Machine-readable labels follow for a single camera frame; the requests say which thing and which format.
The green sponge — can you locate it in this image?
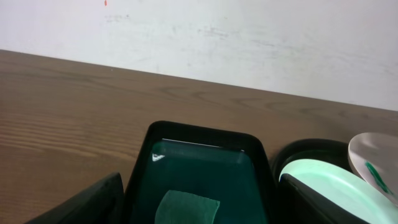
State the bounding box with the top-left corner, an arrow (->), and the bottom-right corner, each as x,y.
154,190 -> 220,224

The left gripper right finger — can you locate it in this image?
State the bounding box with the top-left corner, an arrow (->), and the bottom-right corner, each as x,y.
277,174 -> 367,224

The white plate top right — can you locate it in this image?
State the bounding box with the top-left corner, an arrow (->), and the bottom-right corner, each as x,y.
348,133 -> 397,205

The mint plate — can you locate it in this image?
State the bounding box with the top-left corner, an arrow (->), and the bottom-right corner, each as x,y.
280,159 -> 397,224

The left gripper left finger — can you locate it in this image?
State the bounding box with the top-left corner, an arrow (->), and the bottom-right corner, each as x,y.
28,172 -> 124,224

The black rectangular tray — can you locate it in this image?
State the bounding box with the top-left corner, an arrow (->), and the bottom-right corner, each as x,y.
121,121 -> 279,223

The black round tray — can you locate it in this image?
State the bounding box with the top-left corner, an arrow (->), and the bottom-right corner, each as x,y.
271,139 -> 353,183

